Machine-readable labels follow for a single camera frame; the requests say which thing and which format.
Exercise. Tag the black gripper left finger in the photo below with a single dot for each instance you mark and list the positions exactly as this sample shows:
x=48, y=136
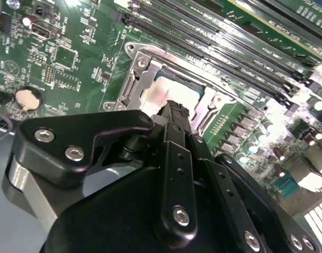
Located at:
x=71, y=142

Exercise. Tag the silver green CPU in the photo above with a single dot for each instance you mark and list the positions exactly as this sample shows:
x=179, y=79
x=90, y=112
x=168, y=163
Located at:
x=171, y=89

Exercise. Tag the metal socket cover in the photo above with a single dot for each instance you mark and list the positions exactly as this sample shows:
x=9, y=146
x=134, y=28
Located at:
x=146, y=79

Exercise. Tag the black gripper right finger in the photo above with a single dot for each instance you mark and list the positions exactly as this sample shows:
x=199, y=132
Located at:
x=229, y=200

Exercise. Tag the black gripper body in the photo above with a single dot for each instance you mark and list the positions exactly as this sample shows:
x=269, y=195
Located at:
x=110, y=216

